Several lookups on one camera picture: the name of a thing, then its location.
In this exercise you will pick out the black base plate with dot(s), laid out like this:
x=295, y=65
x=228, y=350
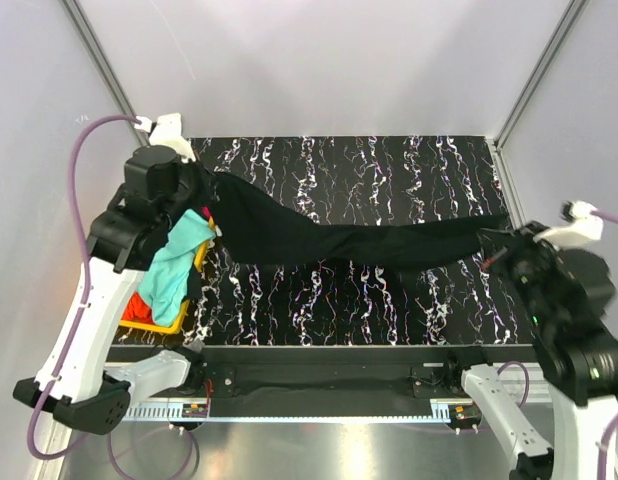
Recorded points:
x=346, y=376

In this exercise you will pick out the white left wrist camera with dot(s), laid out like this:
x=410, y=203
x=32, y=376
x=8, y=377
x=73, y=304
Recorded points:
x=167, y=130

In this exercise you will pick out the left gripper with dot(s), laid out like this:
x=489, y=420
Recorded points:
x=203, y=177

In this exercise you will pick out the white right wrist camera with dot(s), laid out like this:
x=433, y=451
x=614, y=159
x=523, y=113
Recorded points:
x=582, y=227

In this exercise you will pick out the white cable duct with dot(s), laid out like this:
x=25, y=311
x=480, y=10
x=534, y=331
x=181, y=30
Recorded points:
x=428, y=411

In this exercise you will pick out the teal t shirt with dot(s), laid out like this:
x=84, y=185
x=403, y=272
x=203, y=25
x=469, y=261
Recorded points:
x=163, y=286

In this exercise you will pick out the black t shirt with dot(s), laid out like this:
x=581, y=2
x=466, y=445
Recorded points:
x=258, y=230

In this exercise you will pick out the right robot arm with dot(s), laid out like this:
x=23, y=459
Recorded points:
x=565, y=290

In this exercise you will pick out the black marble pattern mat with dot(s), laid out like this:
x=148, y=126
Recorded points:
x=354, y=180

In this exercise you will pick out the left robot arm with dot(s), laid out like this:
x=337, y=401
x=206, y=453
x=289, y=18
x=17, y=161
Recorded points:
x=160, y=186

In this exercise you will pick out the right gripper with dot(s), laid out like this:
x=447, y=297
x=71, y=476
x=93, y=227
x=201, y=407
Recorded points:
x=498, y=260

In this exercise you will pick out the yellow plastic bin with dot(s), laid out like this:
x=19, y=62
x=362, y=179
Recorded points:
x=178, y=322

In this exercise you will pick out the aluminium frame rail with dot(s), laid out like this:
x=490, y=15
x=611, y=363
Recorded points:
x=95, y=51

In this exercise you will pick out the orange t shirt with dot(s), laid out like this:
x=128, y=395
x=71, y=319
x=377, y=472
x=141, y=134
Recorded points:
x=137, y=311

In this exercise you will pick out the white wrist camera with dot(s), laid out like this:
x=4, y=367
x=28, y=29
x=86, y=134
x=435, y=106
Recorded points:
x=167, y=130
x=582, y=227

